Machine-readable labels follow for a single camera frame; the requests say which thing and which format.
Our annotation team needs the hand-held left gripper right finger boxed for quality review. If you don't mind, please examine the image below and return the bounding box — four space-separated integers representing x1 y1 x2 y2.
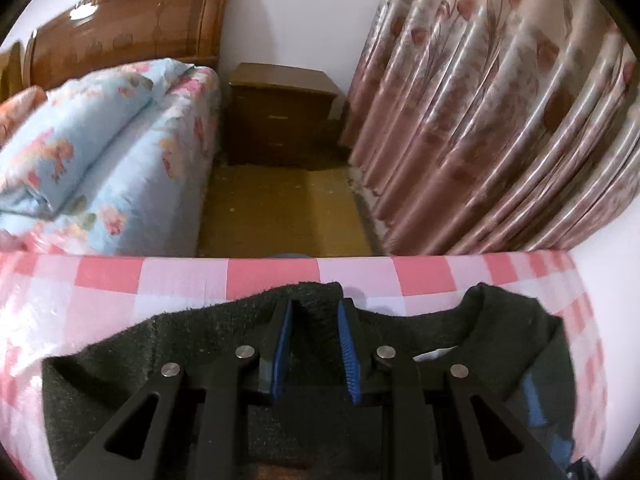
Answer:
336 298 569 480

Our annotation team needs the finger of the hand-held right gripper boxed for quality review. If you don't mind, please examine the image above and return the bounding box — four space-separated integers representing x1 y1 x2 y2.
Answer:
517 371 573 471

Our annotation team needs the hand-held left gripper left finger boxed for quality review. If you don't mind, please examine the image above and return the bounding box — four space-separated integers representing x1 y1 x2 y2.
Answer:
60 299 297 480

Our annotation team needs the dark knitted sweater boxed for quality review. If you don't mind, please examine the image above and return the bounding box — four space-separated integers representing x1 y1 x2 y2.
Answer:
41 281 578 480

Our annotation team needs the pink checked bed sheet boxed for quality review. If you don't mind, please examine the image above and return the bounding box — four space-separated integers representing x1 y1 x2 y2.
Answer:
0 250 608 480

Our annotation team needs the wooden nightstand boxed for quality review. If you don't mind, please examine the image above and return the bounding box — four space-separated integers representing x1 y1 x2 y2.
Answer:
227 62 341 167

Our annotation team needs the pink floral curtain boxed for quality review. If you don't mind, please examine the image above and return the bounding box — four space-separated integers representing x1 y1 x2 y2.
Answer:
340 0 640 257

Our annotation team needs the blue floral pillow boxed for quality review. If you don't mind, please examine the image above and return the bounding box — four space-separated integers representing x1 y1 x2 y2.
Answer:
0 58 197 219

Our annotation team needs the white pink floral pillow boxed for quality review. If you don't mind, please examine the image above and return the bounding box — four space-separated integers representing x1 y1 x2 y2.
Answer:
0 85 48 148

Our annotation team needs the carved wooden headboard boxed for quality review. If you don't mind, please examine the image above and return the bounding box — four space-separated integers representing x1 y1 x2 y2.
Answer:
22 0 237 92

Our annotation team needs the plain wooden headboard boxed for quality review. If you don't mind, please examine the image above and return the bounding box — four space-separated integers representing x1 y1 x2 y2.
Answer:
0 40 25 103

